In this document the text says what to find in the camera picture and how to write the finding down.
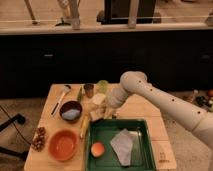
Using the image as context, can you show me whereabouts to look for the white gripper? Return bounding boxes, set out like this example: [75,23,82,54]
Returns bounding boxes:
[90,87,129,122]

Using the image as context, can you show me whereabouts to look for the white eraser block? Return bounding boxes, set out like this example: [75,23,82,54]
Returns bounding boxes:
[92,93,106,105]

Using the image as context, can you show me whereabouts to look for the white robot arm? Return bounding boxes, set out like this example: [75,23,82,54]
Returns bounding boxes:
[101,71,213,151]

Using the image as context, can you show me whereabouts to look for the dark maroon bowl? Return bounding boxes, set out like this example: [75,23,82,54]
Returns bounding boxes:
[59,101,82,122]

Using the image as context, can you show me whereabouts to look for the orange-red bowl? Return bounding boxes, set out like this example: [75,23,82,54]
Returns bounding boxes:
[48,129,79,162]

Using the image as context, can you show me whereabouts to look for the yellow banana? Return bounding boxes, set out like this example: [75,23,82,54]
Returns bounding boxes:
[80,114,90,139]

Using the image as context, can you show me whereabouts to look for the green plastic tray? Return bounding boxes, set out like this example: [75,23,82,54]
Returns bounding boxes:
[85,119,156,171]

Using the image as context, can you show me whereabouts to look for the light green cup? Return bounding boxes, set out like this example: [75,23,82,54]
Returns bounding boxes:
[97,80,108,94]

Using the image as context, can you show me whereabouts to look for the small metal cup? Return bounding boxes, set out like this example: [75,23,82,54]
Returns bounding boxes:
[83,83,94,98]

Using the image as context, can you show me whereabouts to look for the green vegetable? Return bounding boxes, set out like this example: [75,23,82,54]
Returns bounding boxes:
[77,87,83,102]

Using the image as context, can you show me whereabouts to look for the grey folded cloth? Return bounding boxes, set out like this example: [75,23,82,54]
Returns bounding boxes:
[110,129,134,167]

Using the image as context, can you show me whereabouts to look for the orange round fruit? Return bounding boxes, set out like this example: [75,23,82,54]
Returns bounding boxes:
[91,142,105,157]

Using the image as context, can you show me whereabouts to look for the bunch of brown grapes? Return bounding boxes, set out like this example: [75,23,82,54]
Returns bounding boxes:
[31,127,46,151]

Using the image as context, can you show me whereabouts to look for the black stand base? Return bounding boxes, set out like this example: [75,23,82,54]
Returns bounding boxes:
[0,105,31,161]

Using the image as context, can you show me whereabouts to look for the dark low cabinet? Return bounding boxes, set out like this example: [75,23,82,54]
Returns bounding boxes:
[0,30,213,98]

